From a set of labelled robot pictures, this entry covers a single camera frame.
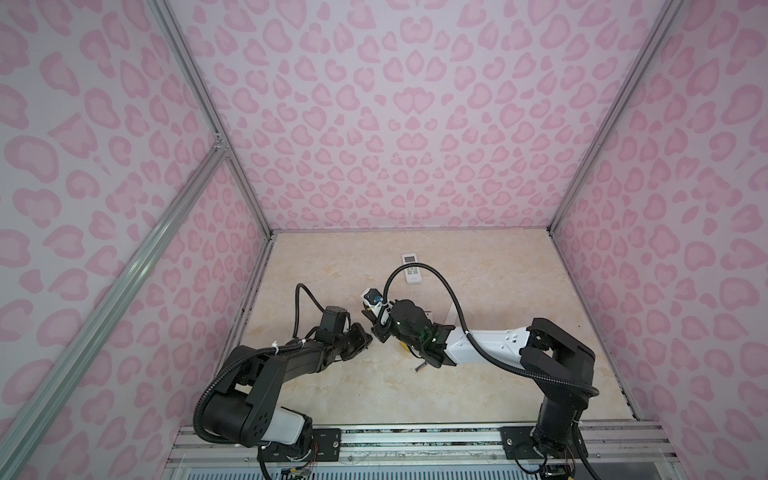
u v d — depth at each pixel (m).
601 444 0.74
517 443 0.74
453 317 0.95
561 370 0.46
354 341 0.80
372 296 0.70
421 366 0.85
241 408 0.43
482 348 0.53
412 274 0.67
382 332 0.72
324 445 0.73
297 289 0.79
